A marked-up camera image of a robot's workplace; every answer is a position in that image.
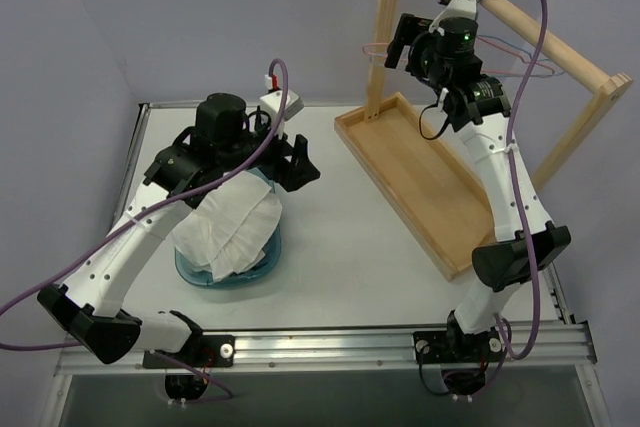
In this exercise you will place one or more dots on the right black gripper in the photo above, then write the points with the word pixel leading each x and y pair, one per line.
pixel 413 52

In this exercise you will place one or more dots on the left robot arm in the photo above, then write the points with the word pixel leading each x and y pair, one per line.
pixel 224 139

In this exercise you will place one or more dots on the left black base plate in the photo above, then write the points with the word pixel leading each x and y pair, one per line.
pixel 215 352

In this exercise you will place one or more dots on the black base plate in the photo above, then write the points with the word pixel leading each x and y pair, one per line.
pixel 442 347
pixel 215 352

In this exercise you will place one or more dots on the teal plastic tray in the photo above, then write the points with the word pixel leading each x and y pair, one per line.
pixel 250 277

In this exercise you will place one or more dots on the blue wire hanger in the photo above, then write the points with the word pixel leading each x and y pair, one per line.
pixel 492 41

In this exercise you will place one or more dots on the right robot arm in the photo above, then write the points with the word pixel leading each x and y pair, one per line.
pixel 441 56

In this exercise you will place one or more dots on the pink wire hanger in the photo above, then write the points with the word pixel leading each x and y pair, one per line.
pixel 550 69

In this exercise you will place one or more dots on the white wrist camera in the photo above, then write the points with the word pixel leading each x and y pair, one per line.
pixel 453 9
pixel 271 103

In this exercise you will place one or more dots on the white garment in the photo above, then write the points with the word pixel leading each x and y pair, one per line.
pixel 230 232

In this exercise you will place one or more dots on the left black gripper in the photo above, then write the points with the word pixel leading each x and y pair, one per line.
pixel 282 163

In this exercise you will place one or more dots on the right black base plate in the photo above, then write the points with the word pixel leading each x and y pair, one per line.
pixel 442 347

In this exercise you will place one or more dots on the aluminium front rail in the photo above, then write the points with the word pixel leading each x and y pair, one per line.
pixel 390 348

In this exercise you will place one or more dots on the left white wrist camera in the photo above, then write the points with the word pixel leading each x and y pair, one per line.
pixel 271 103

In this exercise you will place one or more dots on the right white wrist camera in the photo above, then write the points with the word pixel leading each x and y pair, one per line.
pixel 453 9

